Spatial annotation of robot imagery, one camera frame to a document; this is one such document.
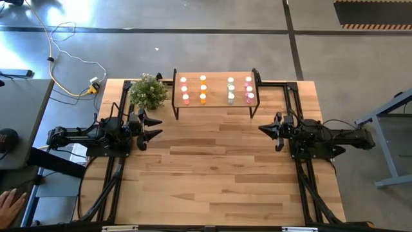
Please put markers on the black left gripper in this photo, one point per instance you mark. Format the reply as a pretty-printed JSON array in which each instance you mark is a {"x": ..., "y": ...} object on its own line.
[{"x": 141, "y": 143}]

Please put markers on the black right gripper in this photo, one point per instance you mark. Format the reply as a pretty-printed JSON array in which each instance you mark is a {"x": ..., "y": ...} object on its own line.
[{"x": 279, "y": 143}]

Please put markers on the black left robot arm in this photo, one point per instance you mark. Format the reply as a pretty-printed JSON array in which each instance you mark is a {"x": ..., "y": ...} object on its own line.
[{"x": 83, "y": 133}]

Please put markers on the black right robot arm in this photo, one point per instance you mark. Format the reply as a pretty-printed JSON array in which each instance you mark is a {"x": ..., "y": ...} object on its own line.
[{"x": 322, "y": 135}]

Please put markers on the wooden shelf black metal legs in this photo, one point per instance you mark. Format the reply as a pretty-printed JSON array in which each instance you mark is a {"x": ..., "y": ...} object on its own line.
[{"x": 215, "y": 93}]

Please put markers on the green potted plant black pot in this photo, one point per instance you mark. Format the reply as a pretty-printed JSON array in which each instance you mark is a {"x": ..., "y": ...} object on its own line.
[{"x": 148, "y": 91}]

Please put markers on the white yellow power adapter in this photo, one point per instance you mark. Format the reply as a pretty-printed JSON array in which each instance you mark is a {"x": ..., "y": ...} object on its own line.
[{"x": 94, "y": 85}]

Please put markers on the black desk leg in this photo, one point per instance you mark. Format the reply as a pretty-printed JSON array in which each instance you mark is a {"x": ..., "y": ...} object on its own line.
[{"x": 54, "y": 162}]

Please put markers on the grey desk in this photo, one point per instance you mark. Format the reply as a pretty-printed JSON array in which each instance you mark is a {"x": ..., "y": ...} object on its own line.
[{"x": 22, "y": 109}]

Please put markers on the black round device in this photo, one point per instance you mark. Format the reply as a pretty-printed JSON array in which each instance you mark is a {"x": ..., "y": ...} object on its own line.
[{"x": 6, "y": 140}]

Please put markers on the black flat bar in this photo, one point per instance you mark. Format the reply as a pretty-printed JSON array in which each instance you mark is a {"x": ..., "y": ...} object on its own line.
[{"x": 16, "y": 73}]

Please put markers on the black hazard striped mat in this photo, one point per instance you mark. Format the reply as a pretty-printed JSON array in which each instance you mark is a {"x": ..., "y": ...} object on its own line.
[{"x": 370, "y": 13}]

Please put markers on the person's hand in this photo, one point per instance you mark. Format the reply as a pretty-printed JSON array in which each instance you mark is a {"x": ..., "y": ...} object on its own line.
[{"x": 9, "y": 206}]

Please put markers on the left wrist camera housing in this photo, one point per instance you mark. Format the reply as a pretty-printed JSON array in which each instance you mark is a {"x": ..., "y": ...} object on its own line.
[{"x": 133, "y": 120}]

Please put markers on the black metal rig frame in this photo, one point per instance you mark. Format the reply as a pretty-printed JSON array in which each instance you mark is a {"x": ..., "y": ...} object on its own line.
[{"x": 124, "y": 96}]

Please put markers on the blue-grey metal table frame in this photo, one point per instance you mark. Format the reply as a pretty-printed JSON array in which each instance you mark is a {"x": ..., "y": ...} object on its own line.
[{"x": 385, "y": 148}]

